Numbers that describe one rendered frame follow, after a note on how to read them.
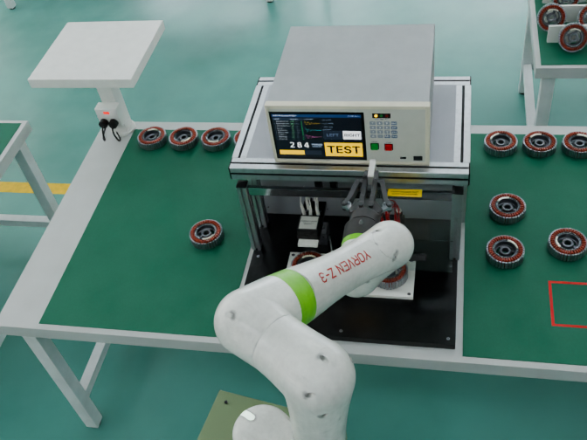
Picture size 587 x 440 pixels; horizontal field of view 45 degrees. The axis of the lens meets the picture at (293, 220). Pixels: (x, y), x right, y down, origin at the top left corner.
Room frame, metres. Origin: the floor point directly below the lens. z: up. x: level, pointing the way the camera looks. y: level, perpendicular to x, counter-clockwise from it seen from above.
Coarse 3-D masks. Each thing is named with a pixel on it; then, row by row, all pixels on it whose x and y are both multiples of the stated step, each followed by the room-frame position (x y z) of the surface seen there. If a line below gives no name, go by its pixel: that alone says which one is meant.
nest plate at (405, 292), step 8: (408, 272) 1.32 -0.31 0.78; (408, 280) 1.29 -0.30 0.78; (376, 288) 1.28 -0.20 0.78; (400, 288) 1.27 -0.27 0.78; (408, 288) 1.26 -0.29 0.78; (368, 296) 1.27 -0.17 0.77; (376, 296) 1.26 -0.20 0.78; (384, 296) 1.25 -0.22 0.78; (392, 296) 1.25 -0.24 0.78; (400, 296) 1.24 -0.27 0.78; (408, 296) 1.24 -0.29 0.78
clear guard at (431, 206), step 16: (368, 192) 1.40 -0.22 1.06; (432, 192) 1.36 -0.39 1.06; (448, 192) 1.35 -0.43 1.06; (400, 208) 1.32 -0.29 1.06; (416, 208) 1.31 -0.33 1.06; (432, 208) 1.30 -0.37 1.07; (448, 208) 1.29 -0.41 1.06; (416, 224) 1.25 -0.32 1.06; (432, 224) 1.24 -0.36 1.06; (448, 224) 1.23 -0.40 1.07; (416, 240) 1.20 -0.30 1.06; (432, 240) 1.19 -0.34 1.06; (448, 240) 1.18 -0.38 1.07; (432, 256) 1.16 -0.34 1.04; (448, 256) 1.15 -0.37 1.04
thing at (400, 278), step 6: (402, 270) 1.31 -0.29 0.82; (390, 276) 1.31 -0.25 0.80; (396, 276) 1.29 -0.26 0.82; (402, 276) 1.28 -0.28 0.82; (384, 282) 1.28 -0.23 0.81; (390, 282) 1.27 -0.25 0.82; (396, 282) 1.27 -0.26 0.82; (402, 282) 1.27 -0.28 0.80; (384, 288) 1.27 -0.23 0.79; (390, 288) 1.27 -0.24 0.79; (396, 288) 1.27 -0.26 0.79
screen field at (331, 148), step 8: (328, 144) 1.49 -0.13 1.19; (336, 144) 1.49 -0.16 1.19; (344, 144) 1.48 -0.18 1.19; (352, 144) 1.47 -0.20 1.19; (360, 144) 1.47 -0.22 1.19; (328, 152) 1.50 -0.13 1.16; (336, 152) 1.49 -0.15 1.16; (344, 152) 1.48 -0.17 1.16; (352, 152) 1.48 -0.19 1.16; (360, 152) 1.47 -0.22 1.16
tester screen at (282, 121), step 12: (276, 120) 1.54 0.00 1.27; (288, 120) 1.53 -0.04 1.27; (300, 120) 1.52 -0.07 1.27; (312, 120) 1.51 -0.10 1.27; (324, 120) 1.50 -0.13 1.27; (336, 120) 1.49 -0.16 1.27; (348, 120) 1.48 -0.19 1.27; (360, 120) 1.47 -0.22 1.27; (276, 132) 1.54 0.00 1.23; (288, 132) 1.53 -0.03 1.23; (300, 132) 1.52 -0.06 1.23; (312, 132) 1.51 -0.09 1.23; (288, 144) 1.53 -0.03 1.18; (312, 144) 1.51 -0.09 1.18; (300, 156) 1.52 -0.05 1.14; (312, 156) 1.51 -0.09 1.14; (324, 156) 1.50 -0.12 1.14; (336, 156) 1.49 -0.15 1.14; (348, 156) 1.48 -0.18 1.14
